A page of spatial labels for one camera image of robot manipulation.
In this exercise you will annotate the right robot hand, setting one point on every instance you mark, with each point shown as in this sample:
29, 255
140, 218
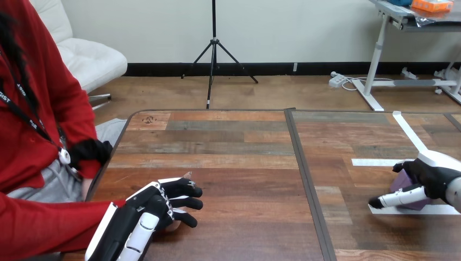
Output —
428, 174

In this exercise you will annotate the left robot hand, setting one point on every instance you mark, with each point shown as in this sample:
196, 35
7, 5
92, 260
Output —
144, 205

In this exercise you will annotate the person's hand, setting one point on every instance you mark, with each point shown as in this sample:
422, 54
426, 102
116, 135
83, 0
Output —
188, 175

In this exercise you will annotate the purple block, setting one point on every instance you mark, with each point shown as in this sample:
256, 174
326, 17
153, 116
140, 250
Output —
400, 183

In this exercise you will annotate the person's forearm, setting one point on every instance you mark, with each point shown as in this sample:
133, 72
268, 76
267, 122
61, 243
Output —
50, 225

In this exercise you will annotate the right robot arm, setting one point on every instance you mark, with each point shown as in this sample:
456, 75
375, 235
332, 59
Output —
455, 194

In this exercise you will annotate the person's body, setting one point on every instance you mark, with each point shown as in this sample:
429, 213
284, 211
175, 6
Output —
39, 108

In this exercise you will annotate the black tripod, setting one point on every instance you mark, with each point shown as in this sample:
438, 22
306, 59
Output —
214, 54

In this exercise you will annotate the white desk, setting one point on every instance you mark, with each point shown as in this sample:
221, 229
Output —
376, 61

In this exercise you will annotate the white power strip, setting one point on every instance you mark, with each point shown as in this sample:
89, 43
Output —
336, 80

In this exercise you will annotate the white cushioned chair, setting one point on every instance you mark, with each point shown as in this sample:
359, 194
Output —
90, 59

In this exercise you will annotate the orange thing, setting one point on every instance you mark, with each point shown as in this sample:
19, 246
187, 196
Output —
432, 5

